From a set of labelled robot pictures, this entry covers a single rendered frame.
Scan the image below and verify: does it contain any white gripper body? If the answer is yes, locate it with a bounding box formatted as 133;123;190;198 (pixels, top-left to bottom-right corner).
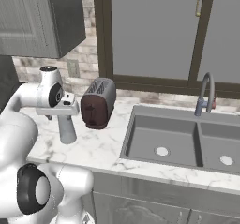
35;100;82;116

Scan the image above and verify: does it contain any dark brown toaster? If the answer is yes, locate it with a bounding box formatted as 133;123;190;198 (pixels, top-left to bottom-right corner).
80;76;117;130

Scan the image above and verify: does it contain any dark tall appliance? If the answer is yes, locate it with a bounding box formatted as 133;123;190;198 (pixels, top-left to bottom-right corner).
0;54;25;113

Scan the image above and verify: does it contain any grey double sink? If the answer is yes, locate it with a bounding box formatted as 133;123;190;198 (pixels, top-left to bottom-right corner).
119;103;240;176

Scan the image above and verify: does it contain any dark framed window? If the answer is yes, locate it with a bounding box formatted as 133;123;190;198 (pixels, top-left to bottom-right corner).
92;0;240;100

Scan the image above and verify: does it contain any grey base cupboard door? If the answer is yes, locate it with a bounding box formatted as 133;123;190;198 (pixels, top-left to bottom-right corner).
188;208;240;224
92;191;192;224

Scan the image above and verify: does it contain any grey false drawer front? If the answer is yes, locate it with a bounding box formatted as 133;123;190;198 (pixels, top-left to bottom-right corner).
92;171;240;218

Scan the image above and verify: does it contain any grey curved tap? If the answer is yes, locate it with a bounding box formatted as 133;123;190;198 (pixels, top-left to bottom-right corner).
193;71;218;117

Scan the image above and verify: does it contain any grey wall socket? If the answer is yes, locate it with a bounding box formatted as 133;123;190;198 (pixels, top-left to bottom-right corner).
66;58;82;79

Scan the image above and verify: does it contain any grey wall cupboard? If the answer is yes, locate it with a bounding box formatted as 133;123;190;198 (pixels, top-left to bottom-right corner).
0;0;87;60

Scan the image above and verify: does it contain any brass window handle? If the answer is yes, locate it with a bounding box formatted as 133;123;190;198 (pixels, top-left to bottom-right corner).
195;0;202;18

